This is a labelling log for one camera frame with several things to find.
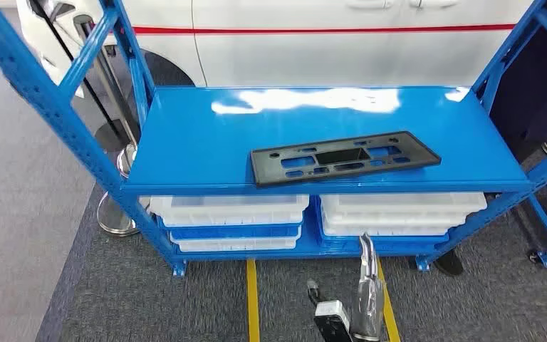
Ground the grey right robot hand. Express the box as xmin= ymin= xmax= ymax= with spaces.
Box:
xmin=351 ymin=232 xmax=387 ymax=342

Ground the black plastic panel part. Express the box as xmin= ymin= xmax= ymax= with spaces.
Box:
xmin=249 ymin=131 xmax=442 ymax=188

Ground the blue metal shelf rack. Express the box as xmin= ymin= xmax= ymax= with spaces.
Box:
xmin=0 ymin=0 xmax=547 ymax=279

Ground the white car with red stripe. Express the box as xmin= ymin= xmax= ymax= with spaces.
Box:
xmin=16 ymin=0 xmax=536 ymax=90

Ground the black stanchion pole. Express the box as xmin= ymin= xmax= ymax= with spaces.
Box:
xmin=28 ymin=0 xmax=128 ymax=153

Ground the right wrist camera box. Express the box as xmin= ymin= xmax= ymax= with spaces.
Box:
xmin=313 ymin=301 xmax=353 ymax=342

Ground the chrome stanchion post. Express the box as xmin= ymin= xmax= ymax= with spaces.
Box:
xmin=71 ymin=13 xmax=138 ymax=180
xmin=96 ymin=188 xmax=152 ymax=237

